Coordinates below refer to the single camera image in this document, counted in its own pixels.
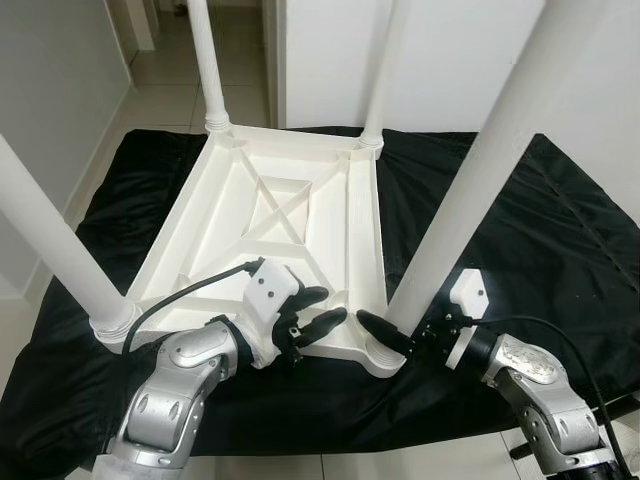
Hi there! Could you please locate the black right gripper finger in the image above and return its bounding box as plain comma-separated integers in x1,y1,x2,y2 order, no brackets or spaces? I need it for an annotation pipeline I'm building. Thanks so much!
356,310,416,357

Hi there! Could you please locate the white plastic children table top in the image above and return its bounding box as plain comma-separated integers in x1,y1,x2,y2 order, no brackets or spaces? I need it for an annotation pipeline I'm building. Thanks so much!
95,125,409,379

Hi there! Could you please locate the white plastic table leg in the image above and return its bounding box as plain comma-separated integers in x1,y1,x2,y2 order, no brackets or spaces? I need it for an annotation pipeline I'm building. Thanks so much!
358,0,413,151
385,0,611,336
188,0,234,136
0,135,143,346

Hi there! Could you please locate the black fabric table cover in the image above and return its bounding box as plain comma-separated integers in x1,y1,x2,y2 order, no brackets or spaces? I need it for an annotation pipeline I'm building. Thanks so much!
0,128,640,471

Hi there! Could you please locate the black metal table leg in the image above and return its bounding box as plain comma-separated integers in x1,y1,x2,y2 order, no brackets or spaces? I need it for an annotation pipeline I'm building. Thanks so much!
510,392,640,461

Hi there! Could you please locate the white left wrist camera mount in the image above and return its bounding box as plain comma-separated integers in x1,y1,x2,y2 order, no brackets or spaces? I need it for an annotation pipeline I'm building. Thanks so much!
240,262,301,366

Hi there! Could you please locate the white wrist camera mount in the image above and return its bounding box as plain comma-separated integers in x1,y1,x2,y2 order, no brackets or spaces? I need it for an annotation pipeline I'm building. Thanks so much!
240,262,301,366
447,268,491,369

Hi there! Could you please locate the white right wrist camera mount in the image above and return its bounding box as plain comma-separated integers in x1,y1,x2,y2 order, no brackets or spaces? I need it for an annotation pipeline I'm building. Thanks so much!
447,268,491,369

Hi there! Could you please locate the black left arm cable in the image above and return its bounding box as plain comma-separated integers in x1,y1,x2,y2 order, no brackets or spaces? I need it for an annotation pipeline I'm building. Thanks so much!
120,258,266,356

